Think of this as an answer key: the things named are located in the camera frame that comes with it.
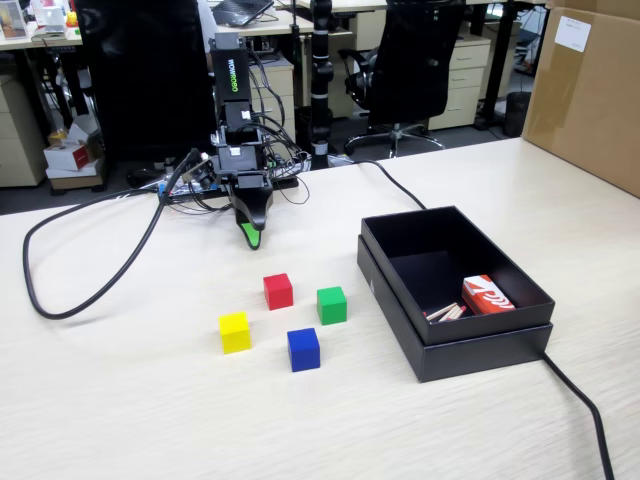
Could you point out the black open box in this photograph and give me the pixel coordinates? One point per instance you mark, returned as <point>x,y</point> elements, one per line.
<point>475,359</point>

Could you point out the open white carton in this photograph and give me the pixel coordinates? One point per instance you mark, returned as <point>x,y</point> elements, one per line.
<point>82,130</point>

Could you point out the framed picture card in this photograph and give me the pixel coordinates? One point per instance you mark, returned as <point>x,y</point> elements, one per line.
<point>12,20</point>

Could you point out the beige desk with laptop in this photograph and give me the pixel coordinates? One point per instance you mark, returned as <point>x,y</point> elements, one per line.
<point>280,25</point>

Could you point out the green wooden cube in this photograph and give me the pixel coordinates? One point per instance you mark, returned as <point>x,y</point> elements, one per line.
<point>332,309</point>

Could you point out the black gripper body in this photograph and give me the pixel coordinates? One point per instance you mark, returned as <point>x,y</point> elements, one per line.
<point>240,159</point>

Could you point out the orange white matchbox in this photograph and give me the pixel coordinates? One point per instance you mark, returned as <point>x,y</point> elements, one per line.
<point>487,297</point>

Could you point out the thin black stand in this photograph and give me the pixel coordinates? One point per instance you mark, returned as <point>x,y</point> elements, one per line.
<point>296,30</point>

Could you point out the robot controller circuit board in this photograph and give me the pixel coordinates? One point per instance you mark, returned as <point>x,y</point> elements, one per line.
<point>192,190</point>

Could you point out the green-padded black gripper finger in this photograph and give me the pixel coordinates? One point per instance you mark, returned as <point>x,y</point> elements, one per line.
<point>251,237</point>

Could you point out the black segmented pole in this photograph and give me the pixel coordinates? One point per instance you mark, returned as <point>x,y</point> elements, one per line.
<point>320,75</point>

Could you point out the blue wooden cube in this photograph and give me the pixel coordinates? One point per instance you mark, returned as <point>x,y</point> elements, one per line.
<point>303,354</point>

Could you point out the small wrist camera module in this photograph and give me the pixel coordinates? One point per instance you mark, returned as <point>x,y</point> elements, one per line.
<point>202,172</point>

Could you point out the black mesh trash bin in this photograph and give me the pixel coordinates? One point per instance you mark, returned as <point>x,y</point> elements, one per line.
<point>517,114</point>

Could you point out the small white device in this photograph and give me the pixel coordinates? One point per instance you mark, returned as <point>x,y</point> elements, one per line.
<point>51,21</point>

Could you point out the red wooden cube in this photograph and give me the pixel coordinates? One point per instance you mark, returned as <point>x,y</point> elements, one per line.
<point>278,296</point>

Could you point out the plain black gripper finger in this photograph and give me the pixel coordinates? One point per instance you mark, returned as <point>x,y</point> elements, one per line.
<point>257,200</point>

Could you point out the yellow wooden cube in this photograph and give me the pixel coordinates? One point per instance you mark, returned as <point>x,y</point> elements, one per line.
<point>235,337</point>

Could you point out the large brown cardboard box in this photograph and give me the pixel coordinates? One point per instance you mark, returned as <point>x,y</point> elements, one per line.
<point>585,100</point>

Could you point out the white and red carton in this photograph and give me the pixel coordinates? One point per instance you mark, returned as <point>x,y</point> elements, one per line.
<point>70,157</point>

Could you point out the dark open laptop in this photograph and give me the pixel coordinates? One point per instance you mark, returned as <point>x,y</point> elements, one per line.
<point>240,12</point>

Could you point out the black mesh office chair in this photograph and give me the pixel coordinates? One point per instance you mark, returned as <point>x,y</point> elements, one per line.
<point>415,60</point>

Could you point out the flat brown carton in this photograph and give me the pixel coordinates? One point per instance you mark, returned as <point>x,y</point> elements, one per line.
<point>75,181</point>

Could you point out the red-tipped wooden match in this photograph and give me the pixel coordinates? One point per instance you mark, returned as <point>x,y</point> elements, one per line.
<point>441,309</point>
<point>448,313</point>
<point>456,315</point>

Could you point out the black cardboard box tray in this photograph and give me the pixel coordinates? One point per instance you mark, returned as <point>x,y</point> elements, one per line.
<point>425,240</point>

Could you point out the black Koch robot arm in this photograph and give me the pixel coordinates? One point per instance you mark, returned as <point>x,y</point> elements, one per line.
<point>230,100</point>

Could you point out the black high-back office chair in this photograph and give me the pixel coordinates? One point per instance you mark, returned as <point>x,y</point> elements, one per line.
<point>150,80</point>

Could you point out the beige desk with black frame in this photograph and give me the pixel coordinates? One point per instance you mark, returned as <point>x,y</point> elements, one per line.
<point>30,42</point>

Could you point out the small yellow toy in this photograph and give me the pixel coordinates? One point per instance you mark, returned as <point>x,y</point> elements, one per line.
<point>73,19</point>

